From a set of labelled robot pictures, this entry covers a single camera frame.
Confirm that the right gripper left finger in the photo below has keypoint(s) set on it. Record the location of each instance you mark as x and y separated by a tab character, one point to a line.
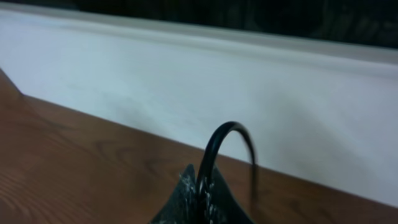
181	207

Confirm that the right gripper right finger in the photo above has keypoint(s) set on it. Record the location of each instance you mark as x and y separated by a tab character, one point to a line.
221	206

